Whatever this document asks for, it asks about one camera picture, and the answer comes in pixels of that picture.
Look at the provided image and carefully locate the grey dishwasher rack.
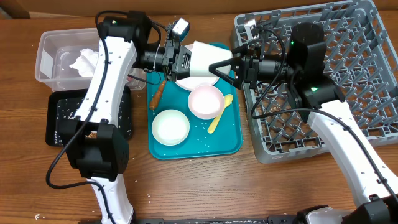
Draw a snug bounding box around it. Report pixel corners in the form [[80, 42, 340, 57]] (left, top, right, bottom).
[[231, 1, 397, 164]]

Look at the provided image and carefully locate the teal serving tray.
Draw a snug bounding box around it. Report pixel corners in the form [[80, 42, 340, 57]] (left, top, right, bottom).
[[146, 42, 243, 161]]

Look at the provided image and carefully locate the brown food chunk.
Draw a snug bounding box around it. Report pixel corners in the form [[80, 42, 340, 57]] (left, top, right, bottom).
[[85, 131, 97, 139]]

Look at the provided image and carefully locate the pile of white rice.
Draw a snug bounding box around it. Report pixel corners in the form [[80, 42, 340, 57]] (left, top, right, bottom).
[[45, 99, 133, 146]]

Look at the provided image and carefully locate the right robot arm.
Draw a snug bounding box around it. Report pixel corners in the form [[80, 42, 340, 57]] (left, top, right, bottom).
[[209, 22, 397, 223]]

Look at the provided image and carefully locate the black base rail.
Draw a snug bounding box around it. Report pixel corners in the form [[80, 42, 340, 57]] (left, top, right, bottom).
[[77, 204, 355, 224]]

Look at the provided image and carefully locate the clear plastic bin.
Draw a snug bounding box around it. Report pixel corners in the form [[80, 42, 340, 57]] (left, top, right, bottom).
[[35, 27, 147, 93]]

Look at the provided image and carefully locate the large white plate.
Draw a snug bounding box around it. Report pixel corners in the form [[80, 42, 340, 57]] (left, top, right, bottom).
[[174, 44, 221, 91]]

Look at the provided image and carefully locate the yellow plastic spoon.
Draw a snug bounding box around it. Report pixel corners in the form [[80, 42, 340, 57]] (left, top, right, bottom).
[[207, 94, 233, 134]]

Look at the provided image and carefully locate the black tray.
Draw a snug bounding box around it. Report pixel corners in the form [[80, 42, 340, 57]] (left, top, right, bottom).
[[45, 86, 133, 146]]

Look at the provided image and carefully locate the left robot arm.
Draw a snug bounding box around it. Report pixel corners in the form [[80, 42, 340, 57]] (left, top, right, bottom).
[[59, 10, 190, 223]]

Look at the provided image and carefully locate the white cup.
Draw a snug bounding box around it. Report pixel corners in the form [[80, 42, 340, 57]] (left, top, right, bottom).
[[189, 41, 233, 77]]

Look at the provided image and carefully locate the small white plate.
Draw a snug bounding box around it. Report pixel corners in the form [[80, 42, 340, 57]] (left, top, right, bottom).
[[152, 110, 190, 146]]

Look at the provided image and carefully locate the pink bowl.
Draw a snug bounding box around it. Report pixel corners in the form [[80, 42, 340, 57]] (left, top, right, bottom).
[[188, 85, 224, 120]]

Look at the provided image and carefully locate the white napkin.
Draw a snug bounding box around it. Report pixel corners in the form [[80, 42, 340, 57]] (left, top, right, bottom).
[[69, 48, 98, 77]]

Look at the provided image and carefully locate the orange carrot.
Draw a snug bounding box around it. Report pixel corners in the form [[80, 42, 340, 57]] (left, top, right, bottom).
[[149, 80, 167, 110]]

